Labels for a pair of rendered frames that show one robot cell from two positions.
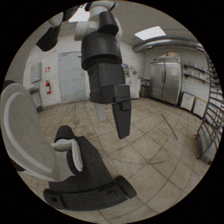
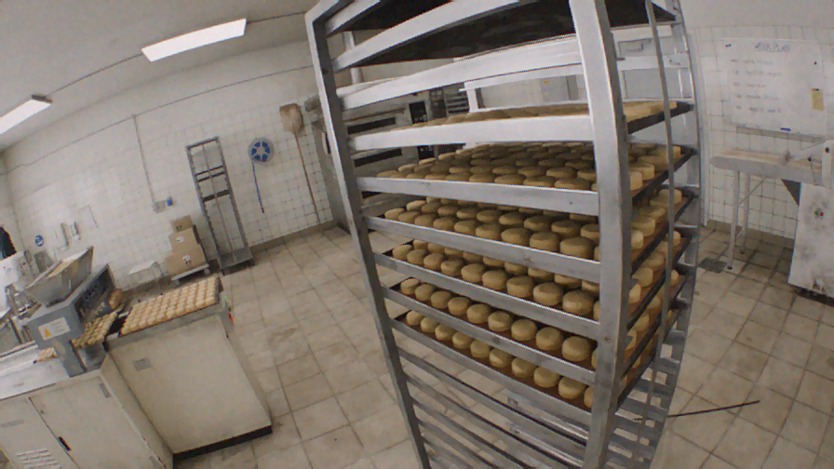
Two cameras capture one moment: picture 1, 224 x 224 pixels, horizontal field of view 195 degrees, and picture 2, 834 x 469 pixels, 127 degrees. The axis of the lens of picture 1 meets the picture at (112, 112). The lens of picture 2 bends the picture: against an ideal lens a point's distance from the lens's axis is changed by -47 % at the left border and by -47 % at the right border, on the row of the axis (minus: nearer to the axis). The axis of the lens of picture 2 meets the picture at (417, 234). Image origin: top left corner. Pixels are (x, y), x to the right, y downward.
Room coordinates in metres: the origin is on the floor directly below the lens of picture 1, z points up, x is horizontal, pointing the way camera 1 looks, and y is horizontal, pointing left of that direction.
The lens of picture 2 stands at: (-0.29, -2.23, 1.55)
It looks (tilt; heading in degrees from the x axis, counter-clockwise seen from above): 18 degrees down; 94
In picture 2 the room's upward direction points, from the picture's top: 11 degrees counter-clockwise
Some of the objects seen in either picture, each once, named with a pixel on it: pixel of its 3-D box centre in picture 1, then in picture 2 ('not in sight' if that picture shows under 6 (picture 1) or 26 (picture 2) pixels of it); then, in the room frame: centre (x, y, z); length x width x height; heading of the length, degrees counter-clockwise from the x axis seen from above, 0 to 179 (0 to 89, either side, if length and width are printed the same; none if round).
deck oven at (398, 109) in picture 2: not in sight; (377, 153); (-1.05, 3.47, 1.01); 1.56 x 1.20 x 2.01; 28
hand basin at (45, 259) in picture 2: not in sight; (47, 267); (-6.19, 1.21, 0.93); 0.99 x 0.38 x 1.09; 28
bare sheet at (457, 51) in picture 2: not in sight; (502, 30); (-0.11, -1.47, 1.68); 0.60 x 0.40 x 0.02; 129
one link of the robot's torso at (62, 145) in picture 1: (64, 157); not in sight; (0.13, 0.28, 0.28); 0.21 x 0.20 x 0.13; 28
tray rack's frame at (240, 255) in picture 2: not in sight; (218, 204); (-3.24, 2.52, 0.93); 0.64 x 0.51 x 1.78; 121
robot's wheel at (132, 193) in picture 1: (124, 187); not in sight; (0.01, -0.08, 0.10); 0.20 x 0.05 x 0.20; 28
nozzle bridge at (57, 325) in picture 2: not in sight; (81, 316); (-2.27, -0.98, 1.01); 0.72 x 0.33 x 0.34; 117
